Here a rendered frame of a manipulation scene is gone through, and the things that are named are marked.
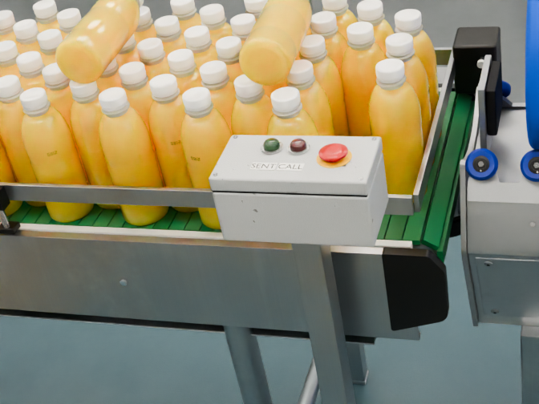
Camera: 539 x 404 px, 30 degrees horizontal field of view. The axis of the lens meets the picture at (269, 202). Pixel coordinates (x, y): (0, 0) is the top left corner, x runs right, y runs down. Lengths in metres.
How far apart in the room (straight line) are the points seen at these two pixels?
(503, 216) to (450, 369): 1.06
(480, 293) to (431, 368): 0.90
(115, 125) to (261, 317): 0.37
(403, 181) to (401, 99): 0.13
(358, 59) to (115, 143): 0.37
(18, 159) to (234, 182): 0.48
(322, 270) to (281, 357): 1.24
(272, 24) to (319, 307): 0.39
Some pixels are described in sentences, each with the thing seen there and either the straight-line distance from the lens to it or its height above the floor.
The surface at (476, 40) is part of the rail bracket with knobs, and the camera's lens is 1.67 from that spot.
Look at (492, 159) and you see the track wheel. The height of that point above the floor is 0.97.
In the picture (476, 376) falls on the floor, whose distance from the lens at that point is 2.46.
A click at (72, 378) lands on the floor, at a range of 2.68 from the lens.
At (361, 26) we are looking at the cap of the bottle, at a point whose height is 1.11.
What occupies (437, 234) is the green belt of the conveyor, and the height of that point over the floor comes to 0.89.
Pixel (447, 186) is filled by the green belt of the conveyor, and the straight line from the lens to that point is 1.52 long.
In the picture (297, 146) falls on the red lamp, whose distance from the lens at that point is 1.25.
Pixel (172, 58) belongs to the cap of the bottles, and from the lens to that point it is 1.51.
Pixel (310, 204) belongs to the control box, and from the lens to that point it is 1.22.
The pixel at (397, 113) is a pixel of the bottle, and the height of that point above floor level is 1.06.
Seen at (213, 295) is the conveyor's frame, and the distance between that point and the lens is 1.54.
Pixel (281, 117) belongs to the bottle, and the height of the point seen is 1.09.
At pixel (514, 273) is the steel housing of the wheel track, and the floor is 0.78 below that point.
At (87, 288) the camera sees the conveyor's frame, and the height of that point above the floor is 0.79.
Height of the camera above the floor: 1.78
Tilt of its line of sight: 35 degrees down
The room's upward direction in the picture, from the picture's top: 12 degrees counter-clockwise
